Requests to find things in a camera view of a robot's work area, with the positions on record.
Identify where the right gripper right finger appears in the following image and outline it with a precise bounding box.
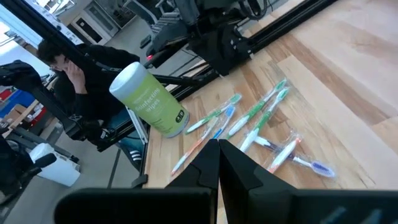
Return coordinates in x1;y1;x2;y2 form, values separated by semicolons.
219;139;296;224

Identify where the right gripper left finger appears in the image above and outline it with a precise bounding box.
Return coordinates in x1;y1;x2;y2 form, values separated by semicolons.
164;139;220;191

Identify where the orange white wrapped toothbrush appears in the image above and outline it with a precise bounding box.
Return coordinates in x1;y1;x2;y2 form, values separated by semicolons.
170;116;220;177
267;136;302;174

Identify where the green white wrapped toothbrush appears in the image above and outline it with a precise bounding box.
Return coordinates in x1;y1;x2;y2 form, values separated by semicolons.
185;93;243;136
225;78;287;140
238;87;290;154

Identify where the blue white wrapped toothbrush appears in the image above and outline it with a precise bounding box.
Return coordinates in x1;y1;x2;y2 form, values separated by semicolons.
212;105;236;140

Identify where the silver aluminium bar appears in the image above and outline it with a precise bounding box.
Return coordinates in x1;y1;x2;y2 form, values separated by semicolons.
126;106;150;146

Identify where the purple white wrapped toothbrush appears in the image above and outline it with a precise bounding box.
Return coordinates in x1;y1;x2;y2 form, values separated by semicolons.
254;136;336;179

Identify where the green disinfecting wipes canister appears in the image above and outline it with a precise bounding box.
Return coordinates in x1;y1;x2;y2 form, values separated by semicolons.
108;61;190;139

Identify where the person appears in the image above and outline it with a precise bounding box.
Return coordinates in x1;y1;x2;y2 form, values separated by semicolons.
36;40;147;162

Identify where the white cylindrical container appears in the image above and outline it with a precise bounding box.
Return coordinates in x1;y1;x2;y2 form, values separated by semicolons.
29;142;81;187

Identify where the white cabinet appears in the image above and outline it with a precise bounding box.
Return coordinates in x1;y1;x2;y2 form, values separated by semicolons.
70;0;121;46

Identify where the brown cardboard box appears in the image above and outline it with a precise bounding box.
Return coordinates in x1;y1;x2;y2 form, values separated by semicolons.
2;104;29;125

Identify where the blue storage box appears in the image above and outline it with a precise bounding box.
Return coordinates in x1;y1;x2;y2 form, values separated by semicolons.
0;90;35;119

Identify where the black frame bracket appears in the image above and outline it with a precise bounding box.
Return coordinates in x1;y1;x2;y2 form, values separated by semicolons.
130;174;149;189

